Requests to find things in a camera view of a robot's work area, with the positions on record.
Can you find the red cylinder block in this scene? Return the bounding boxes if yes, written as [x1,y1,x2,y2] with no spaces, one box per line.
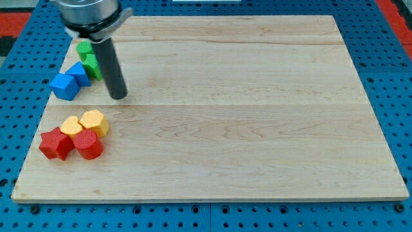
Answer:
[73,129,103,160]

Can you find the green round block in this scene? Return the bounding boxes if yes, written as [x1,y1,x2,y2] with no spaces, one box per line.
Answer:
[76,41,94,61]

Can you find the yellow hexagon block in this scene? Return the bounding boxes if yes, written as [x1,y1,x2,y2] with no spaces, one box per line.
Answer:
[80,110,109,137]

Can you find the blue cube block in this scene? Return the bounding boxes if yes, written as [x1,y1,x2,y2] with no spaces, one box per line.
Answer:
[50,73,80,101]

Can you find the light wooden board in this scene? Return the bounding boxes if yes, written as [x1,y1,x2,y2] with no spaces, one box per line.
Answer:
[12,15,409,204]

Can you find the blue triangle block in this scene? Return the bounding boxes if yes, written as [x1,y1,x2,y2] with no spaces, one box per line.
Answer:
[65,61,91,87]

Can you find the yellow heart block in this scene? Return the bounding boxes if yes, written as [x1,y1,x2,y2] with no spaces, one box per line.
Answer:
[61,116,84,140]

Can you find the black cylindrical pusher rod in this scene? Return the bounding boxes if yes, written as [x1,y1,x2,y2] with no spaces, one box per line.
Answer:
[91,39,128,100]

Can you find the green star block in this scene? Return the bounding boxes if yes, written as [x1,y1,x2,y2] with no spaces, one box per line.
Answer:
[82,54,103,81]

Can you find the red star block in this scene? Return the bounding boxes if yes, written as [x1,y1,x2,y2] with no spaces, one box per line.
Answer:
[39,127,75,160]

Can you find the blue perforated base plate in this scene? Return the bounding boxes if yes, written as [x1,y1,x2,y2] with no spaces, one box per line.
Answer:
[1,0,411,231]

